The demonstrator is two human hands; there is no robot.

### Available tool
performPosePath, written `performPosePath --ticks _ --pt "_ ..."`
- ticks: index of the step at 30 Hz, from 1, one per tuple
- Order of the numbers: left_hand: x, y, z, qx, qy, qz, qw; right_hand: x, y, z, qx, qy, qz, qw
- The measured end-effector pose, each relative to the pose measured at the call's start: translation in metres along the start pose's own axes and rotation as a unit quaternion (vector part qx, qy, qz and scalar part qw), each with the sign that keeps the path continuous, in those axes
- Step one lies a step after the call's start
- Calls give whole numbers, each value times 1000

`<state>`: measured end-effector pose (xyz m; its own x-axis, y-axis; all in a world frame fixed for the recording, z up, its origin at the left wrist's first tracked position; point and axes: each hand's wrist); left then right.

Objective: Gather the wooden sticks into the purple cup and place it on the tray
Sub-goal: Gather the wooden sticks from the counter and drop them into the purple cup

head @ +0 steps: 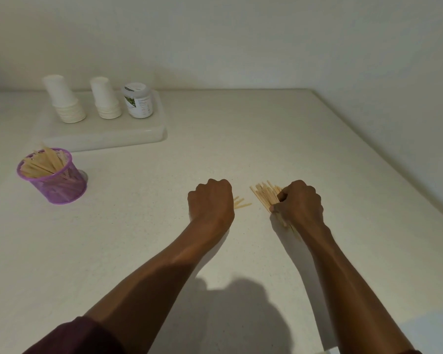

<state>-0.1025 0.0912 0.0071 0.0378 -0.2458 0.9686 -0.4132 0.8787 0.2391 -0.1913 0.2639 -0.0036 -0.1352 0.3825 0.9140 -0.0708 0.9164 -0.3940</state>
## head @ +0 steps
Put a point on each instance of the stack of white paper cups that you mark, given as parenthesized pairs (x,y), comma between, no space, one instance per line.
(105,99)
(64,99)

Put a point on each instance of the person's left hand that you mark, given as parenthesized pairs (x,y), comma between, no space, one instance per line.
(210,206)

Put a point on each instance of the white plastic tray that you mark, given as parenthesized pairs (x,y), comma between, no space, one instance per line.
(107,134)

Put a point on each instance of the purple mesh cup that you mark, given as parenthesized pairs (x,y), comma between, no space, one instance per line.
(59,188)

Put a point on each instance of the maroon left sleeve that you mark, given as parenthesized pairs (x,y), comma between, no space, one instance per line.
(74,339)

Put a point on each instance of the person's left forearm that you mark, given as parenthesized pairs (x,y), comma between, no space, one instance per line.
(158,283)

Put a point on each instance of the person's right hand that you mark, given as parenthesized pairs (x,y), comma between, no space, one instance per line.
(302,206)

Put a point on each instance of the white jar with green label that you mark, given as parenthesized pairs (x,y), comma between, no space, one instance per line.
(138,103)

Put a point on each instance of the person's right forearm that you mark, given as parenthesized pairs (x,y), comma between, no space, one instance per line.
(354,298)

